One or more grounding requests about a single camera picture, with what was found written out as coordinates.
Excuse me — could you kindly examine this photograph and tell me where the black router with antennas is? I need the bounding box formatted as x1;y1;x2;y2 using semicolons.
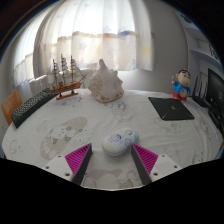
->
191;75;209;108

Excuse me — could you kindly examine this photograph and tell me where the orange wooden chair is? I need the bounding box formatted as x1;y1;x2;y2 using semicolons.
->
0;89;24;126

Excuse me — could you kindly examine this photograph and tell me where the white cartoon-print computer mouse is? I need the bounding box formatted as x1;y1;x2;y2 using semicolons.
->
101;127;140;157

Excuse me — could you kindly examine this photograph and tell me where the white wall shelf unit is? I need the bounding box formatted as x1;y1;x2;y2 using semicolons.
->
181;13;224;69

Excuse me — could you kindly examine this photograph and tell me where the black computer monitor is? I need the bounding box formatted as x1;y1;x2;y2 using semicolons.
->
204;68;224;134

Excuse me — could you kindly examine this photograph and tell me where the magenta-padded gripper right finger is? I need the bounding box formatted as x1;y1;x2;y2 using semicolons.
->
130;143;184;186

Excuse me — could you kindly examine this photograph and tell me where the cartoon boy figurine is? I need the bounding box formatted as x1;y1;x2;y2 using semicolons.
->
171;68;193;102

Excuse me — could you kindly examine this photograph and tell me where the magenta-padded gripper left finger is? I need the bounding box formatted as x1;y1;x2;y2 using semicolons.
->
41;143;93;186

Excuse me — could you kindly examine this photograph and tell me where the black square mouse pad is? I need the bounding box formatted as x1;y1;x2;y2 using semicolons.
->
147;96;196;121

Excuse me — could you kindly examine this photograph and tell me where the white cartoon-print tablecloth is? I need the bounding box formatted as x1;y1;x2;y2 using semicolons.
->
1;87;223;190

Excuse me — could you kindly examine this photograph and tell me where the wooden sailing ship model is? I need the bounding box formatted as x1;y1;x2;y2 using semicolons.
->
49;53;88;101

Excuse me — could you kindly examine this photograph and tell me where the white radiator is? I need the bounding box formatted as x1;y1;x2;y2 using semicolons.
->
29;66;101;96

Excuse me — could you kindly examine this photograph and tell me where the white star-print curtain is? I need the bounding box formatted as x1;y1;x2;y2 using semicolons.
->
13;0;154;86

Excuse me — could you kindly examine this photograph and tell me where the large white conch shell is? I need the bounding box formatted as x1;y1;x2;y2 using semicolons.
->
87;58;125;103

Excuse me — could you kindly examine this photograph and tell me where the black computer keyboard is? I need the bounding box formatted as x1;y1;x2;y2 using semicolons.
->
10;87;58;129

